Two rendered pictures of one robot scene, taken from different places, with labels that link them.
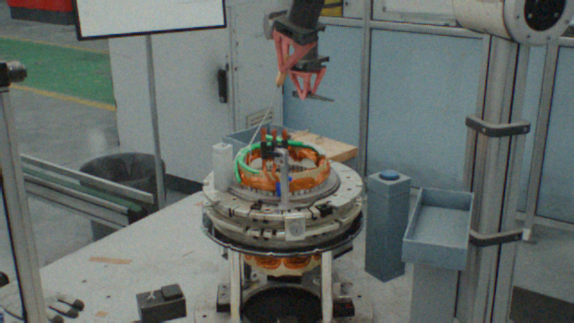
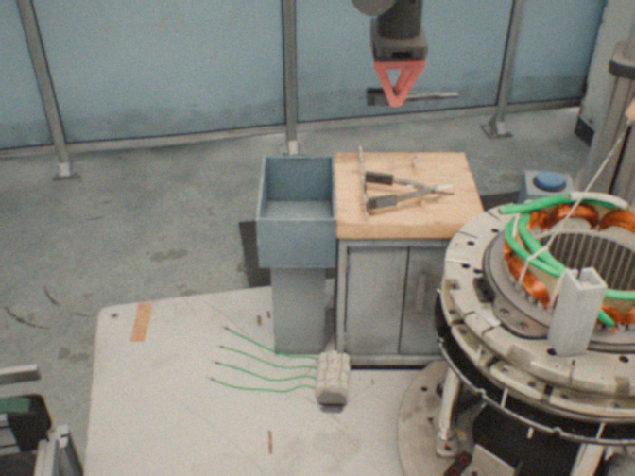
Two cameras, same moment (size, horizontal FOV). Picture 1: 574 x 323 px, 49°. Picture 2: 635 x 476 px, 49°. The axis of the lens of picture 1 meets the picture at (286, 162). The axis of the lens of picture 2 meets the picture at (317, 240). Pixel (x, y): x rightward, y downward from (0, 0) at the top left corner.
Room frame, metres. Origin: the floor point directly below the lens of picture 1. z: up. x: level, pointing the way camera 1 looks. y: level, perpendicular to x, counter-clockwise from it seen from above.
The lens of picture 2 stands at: (0.99, 0.65, 1.60)
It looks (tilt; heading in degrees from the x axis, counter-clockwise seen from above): 37 degrees down; 314
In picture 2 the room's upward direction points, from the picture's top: straight up
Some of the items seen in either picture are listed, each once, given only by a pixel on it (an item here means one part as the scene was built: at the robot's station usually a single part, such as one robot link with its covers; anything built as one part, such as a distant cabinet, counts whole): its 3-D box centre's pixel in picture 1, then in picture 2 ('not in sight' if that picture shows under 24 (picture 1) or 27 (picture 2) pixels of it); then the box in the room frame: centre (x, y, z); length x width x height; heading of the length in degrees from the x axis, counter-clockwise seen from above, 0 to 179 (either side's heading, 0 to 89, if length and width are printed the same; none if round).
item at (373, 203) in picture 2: not in sight; (382, 201); (1.46, 0.04, 1.09); 0.04 x 0.01 x 0.02; 59
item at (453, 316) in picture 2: not in sight; (454, 295); (1.31, 0.10, 1.06); 0.09 x 0.04 x 0.01; 140
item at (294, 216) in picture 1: (294, 225); not in sight; (1.04, -0.01, 1.07); 0.04 x 0.02 x 0.05; 98
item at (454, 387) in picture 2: (245, 242); (454, 386); (1.29, 0.09, 0.91); 0.02 x 0.02 x 0.21
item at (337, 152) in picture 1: (301, 151); (404, 192); (1.49, -0.04, 1.05); 0.20 x 0.19 x 0.02; 44
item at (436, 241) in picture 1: (435, 280); not in sight; (1.09, -0.29, 0.92); 0.25 x 0.11 x 0.28; 162
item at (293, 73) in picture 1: (306, 79); (396, 70); (1.53, -0.05, 1.22); 0.07 x 0.07 x 0.09; 45
